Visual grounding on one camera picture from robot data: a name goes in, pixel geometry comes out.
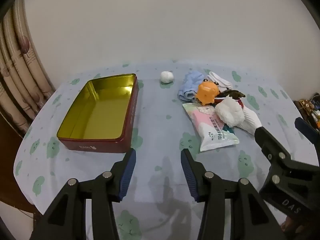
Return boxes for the white cotton ball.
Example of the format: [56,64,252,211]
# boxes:
[160,71,174,84]

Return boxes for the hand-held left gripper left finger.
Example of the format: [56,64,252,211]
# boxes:
[30,148,137,240]

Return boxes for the beige leaf printed curtain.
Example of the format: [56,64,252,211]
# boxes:
[0,0,56,133]

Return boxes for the orange frog toy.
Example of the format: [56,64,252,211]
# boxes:
[194,79,220,106]

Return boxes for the light blue towel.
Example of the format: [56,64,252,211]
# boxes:
[178,70,206,103]

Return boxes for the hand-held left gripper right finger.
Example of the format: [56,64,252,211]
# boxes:
[180,148,288,240]

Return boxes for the green cloud printed tablecloth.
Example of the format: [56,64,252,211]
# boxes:
[13,59,320,240]

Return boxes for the pastel wet wipes packet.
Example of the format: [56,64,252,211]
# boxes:
[182,102,240,152]

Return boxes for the brown wooden cabinet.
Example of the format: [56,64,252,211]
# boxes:
[0,112,34,205]

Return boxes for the plain white sock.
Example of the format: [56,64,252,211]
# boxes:
[206,71,234,92]

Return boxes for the red tin box gold inside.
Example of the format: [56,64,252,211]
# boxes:
[56,73,139,154]

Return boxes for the cluttered small items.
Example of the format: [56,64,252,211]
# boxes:
[294,92,320,133]

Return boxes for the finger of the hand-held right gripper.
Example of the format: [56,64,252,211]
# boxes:
[254,126,292,183]
[294,117,320,145]

